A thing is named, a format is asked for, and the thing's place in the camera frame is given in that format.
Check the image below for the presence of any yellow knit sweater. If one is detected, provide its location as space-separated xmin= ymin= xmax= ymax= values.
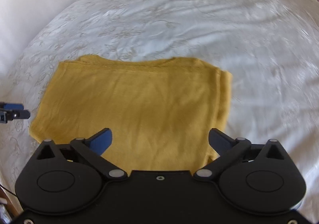
xmin=29 ymin=55 xmax=232 ymax=172

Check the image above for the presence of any white embroidered bedspread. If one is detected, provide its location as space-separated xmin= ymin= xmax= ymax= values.
xmin=1 ymin=0 xmax=318 ymax=222

